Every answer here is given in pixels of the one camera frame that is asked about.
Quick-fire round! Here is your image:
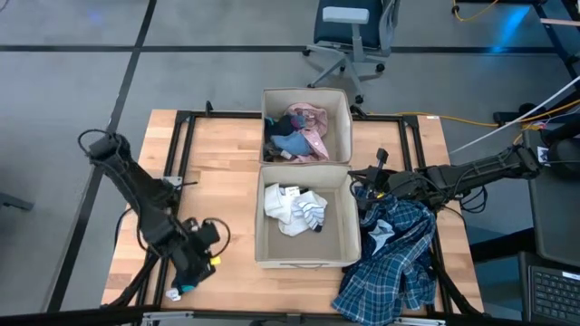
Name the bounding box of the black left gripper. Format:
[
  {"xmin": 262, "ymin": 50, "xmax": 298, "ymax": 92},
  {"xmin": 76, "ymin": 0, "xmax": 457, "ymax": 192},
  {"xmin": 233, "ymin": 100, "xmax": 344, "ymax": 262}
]
[{"xmin": 169, "ymin": 216, "xmax": 223, "ymax": 287}]

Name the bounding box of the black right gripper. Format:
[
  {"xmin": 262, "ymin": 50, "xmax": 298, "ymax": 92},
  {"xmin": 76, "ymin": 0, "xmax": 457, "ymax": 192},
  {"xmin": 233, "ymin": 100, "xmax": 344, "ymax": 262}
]
[{"xmin": 348, "ymin": 148, "xmax": 421, "ymax": 214}]

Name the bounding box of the navy sock with teal cuff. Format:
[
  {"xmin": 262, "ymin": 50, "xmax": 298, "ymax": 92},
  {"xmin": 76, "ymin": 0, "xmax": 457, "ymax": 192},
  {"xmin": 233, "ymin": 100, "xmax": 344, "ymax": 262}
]
[
  {"xmin": 173, "ymin": 271, "xmax": 204, "ymax": 296},
  {"xmin": 265, "ymin": 112, "xmax": 309, "ymax": 138}
]

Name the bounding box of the white striped sock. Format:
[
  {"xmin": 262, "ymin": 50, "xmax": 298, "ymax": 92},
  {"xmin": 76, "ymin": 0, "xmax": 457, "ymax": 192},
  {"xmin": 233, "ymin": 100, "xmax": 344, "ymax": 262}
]
[{"xmin": 291, "ymin": 189, "xmax": 329, "ymax": 233}]

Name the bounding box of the pink shirt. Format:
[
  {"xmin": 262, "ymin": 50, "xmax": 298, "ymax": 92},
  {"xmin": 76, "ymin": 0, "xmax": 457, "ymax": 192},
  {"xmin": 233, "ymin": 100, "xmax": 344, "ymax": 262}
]
[{"xmin": 283, "ymin": 101, "xmax": 331, "ymax": 164}]

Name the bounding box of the blue plaid shirt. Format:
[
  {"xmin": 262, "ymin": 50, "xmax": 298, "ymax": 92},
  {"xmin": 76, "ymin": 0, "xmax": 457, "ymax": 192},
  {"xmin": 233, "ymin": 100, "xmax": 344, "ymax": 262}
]
[{"xmin": 332, "ymin": 184, "xmax": 439, "ymax": 326}]

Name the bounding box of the beige fabric storage bin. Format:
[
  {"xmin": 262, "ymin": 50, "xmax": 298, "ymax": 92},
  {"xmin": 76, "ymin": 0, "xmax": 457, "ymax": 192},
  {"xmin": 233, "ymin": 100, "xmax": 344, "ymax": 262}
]
[
  {"xmin": 255, "ymin": 162, "xmax": 363, "ymax": 269},
  {"xmin": 259, "ymin": 86, "xmax": 353, "ymax": 165}
]

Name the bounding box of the black mounting beam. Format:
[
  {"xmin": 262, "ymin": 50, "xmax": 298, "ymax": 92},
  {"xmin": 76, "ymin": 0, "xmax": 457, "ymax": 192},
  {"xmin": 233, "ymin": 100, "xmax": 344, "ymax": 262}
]
[{"xmin": 0, "ymin": 303, "xmax": 580, "ymax": 326}]

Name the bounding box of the grey office chair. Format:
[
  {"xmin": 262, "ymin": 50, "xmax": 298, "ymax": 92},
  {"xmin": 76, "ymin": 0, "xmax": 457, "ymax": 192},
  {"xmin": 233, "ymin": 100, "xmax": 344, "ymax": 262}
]
[{"xmin": 301, "ymin": 0, "xmax": 402, "ymax": 105}]

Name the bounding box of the black power strip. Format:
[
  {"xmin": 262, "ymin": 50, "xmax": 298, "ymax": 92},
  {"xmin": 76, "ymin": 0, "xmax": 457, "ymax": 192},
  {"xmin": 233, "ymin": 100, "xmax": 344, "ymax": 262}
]
[{"xmin": 492, "ymin": 101, "xmax": 537, "ymax": 128}]

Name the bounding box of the grey furniture leg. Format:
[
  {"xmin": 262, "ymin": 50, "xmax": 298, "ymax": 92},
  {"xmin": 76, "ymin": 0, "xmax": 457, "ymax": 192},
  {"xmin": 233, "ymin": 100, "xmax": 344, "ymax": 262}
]
[{"xmin": 0, "ymin": 191, "xmax": 35, "ymax": 212}]

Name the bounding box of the dark side desk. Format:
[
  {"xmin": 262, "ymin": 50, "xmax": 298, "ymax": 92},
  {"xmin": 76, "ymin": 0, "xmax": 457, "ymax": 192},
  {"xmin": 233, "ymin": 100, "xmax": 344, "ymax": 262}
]
[{"xmin": 522, "ymin": 126, "xmax": 580, "ymax": 269}]

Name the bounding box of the black rounded object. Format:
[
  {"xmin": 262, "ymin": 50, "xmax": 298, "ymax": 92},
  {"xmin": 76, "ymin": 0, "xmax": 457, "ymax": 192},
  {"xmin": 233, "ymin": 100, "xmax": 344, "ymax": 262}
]
[{"xmin": 541, "ymin": 115, "xmax": 580, "ymax": 178}]

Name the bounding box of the black laptop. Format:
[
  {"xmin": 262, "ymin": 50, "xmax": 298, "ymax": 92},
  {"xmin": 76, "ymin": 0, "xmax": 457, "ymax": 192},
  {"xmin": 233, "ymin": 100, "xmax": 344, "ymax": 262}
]
[{"xmin": 517, "ymin": 251, "xmax": 580, "ymax": 326}]

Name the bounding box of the wooden strip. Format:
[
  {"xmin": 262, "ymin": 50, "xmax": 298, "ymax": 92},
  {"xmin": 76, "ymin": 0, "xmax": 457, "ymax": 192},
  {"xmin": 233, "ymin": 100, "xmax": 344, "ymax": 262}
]
[{"xmin": 538, "ymin": 16, "xmax": 580, "ymax": 27}]

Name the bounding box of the silver metal bracket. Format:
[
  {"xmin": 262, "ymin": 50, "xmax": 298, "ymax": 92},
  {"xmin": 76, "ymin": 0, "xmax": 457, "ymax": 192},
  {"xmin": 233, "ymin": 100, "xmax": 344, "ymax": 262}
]
[{"xmin": 140, "ymin": 310, "xmax": 448, "ymax": 326}]

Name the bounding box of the yellow cable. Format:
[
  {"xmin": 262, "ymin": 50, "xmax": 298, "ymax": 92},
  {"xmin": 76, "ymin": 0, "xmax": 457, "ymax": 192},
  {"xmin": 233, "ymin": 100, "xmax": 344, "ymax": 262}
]
[
  {"xmin": 451, "ymin": 0, "xmax": 499, "ymax": 23},
  {"xmin": 392, "ymin": 97, "xmax": 580, "ymax": 165}
]

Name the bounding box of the white cable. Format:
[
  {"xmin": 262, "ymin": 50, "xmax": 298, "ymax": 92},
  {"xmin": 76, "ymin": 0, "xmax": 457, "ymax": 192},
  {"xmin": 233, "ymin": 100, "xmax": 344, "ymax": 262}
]
[{"xmin": 449, "ymin": 74, "xmax": 580, "ymax": 155}]

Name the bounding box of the black stand frame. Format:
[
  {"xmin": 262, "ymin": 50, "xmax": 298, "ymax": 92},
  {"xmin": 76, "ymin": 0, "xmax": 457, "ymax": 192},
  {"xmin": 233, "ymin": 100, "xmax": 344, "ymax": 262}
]
[{"xmin": 454, "ymin": 0, "xmax": 580, "ymax": 81}]

